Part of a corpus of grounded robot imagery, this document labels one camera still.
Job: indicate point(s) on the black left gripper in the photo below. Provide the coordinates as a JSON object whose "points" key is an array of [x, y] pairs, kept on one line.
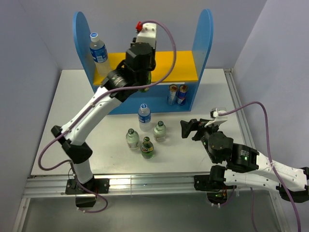
{"points": [[152, 56]]}

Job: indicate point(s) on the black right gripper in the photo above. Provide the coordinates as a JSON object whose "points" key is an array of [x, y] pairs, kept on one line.
{"points": [[194, 124]]}

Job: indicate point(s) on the green Perrier glass bottle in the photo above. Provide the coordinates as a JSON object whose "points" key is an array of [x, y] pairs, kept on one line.
{"points": [[145, 80]]}

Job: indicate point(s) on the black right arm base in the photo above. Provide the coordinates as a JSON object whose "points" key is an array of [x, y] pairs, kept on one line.
{"points": [[218, 194]]}

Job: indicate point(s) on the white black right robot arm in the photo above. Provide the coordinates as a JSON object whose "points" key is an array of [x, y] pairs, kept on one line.
{"points": [[237, 165]]}

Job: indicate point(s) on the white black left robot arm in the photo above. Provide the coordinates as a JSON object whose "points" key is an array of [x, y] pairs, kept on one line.
{"points": [[120, 84]]}

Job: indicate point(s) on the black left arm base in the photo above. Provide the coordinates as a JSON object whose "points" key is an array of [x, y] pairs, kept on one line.
{"points": [[98, 186]]}

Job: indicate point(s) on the blue silver Red Bull can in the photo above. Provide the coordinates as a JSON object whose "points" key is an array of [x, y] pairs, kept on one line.
{"points": [[181, 95]]}

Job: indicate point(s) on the clear Chang glass bottle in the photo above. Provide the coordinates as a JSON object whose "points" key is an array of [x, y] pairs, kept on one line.
{"points": [[160, 131], [132, 139]]}

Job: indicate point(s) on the silver blue energy drink can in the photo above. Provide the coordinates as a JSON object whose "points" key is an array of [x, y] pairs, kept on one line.
{"points": [[172, 95]]}

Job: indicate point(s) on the plastic water bottle blue label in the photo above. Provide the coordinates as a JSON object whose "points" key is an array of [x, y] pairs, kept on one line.
{"points": [[144, 116]]}

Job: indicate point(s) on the green glass bottle red label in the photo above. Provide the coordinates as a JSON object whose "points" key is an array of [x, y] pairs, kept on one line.
{"points": [[147, 148]]}

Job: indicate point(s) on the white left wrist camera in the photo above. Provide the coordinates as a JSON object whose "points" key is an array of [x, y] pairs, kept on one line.
{"points": [[146, 33]]}

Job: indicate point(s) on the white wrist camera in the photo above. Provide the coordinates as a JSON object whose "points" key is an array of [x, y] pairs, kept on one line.
{"points": [[216, 119], [146, 33]]}

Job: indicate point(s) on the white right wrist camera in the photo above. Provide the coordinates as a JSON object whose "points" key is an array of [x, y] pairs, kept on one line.
{"points": [[216, 119]]}

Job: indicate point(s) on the aluminium side rail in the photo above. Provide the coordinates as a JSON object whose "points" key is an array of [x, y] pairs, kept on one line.
{"points": [[243, 124]]}

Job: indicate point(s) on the aluminium front rail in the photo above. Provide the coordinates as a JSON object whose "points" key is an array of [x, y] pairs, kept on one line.
{"points": [[120, 185]]}

